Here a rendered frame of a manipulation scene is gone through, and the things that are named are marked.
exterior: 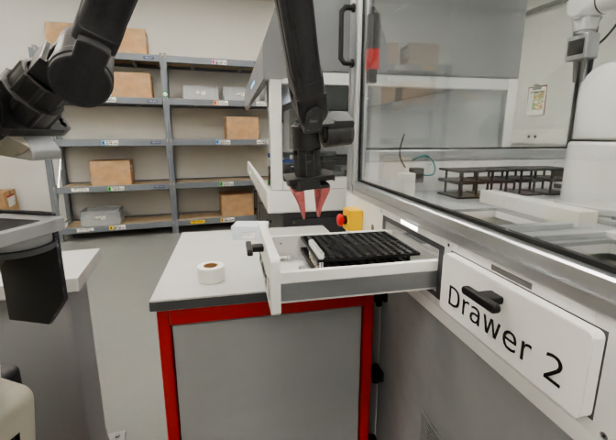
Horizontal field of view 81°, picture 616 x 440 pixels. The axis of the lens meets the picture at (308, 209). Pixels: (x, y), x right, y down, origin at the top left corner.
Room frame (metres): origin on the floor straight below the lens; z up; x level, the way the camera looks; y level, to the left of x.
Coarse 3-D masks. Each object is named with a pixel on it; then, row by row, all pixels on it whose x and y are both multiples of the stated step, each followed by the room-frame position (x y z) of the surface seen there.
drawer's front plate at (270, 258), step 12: (264, 228) 0.81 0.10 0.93; (264, 240) 0.72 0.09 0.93; (264, 252) 0.72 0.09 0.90; (276, 252) 0.64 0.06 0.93; (264, 264) 0.72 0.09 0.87; (276, 264) 0.60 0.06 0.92; (264, 276) 0.73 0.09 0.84; (276, 276) 0.60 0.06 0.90; (276, 288) 0.60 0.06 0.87; (276, 300) 0.60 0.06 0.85; (276, 312) 0.60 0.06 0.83
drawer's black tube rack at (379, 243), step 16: (320, 240) 0.81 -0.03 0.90; (336, 240) 0.81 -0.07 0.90; (352, 240) 0.81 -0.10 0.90; (368, 240) 0.81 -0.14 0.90; (384, 240) 0.81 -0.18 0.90; (400, 240) 0.81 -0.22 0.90; (304, 256) 0.80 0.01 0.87; (336, 256) 0.70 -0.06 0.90; (352, 256) 0.70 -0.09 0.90; (368, 256) 0.70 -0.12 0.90; (384, 256) 0.70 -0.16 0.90; (400, 256) 0.71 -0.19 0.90
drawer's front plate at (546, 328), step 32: (448, 256) 0.62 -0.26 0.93; (448, 288) 0.62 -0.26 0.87; (480, 288) 0.54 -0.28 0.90; (512, 288) 0.48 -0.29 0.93; (480, 320) 0.53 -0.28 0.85; (512, 320) 0.47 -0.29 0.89; (544, 320) 0.42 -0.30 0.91; (576, 320) 0.39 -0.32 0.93; (544, 352) 0.41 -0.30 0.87; (576, 352) 0.37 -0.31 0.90; (544, 384) 0.40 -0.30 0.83; (576, 384) 0.37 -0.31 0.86; (576, 416) 0.36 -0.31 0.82
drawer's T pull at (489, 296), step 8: (464, 288) 0.52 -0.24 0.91; (472, 288) 0.51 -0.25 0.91; (472, 296) 0.50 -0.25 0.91; (480, 296) 0.49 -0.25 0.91; (488, 296) 0.49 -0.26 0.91; (496, 296) 0.49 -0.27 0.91; (480, 304) 0.48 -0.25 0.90; (488, 304) 0.47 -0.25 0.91; (496, 304) 0.46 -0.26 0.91; (496, 312) 0.46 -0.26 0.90
